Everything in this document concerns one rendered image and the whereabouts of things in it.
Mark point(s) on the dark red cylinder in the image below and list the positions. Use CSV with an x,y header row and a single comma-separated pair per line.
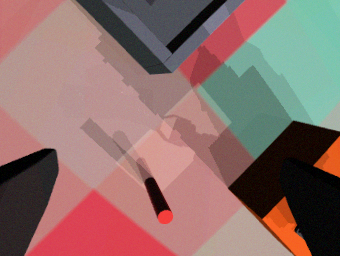
x,y
164,214

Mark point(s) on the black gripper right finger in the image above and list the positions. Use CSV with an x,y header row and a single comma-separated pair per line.
x,y
314,198

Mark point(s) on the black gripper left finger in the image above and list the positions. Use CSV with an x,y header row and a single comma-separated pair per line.
x,y
25,187

